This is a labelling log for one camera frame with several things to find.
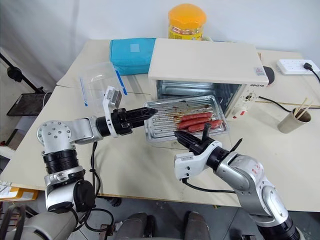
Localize black oven power cable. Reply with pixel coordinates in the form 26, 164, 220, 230
258, 95, 296, 114

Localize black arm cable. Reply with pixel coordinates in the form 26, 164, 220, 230
181, 177, 236, 194
89, 140, 102, 199

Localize blue wipes pack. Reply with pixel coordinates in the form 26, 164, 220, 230
108, 37, 157, 76

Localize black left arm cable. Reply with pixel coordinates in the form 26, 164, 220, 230
89, 140, 102, 199

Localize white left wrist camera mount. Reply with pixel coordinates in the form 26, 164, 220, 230
101, 85, 124, 139

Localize white power strip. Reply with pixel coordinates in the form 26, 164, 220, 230
275, 58, 320, 76

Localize glass toaster oven door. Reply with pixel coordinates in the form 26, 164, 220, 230
144, 124, 230, 151

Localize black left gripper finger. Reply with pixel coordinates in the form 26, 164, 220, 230
125, 106, 159, 120
128, 115, 154, 129

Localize yellow lidded plastic jar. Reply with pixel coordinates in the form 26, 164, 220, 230
167, 3, 208, 41

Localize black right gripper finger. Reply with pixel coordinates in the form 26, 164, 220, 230
173, 131, 201, 151
201, 122, 212, 145

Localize beige paper cup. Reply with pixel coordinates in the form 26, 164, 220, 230
277, 107, 313, 135

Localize white toaster oven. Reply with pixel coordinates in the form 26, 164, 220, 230
147, 37, 270, 121

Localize wooden skewers in cup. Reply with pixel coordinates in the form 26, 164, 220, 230
294, 97, 314, 120

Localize black rounded object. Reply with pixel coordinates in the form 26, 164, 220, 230
262, 65, 276, 88

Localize yellow cardboard box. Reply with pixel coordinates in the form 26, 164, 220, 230
0, 179, 40, 202

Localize black tripod stand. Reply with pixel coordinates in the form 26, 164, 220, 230
0, 53, 53, 118

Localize black pointed cable tie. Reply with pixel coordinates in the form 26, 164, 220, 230
228, 137, 244, 154

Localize black power plug with cable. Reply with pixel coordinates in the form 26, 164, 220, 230
302, 62, 320, 85

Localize grey robot torso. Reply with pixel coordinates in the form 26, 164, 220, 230
23, 211, 85, 240

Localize red sausage on skewer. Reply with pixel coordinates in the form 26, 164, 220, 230
180, 112, 213, 123
187, 119, 224, 133
177, 117, 214, 130

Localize long wooden skewer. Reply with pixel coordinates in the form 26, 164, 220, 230
254, 100, 320, 109

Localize silver metal baking tray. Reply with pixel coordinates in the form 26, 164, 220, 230
143, 95, 230, 145

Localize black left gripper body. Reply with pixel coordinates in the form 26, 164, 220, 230
111, 107, 134, 136

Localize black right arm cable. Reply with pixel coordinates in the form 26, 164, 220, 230
181, 177, 236, 194

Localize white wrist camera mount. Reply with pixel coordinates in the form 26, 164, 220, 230
174, 140, 224, 181
101, 85, 124, 139

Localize clear plastic container blue clips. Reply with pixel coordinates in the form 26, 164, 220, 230
79, 61, 129, 114

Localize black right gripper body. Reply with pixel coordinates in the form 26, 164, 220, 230
188, 140, 213, 156

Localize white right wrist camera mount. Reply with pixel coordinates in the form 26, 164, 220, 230
174, 140, 224, 181

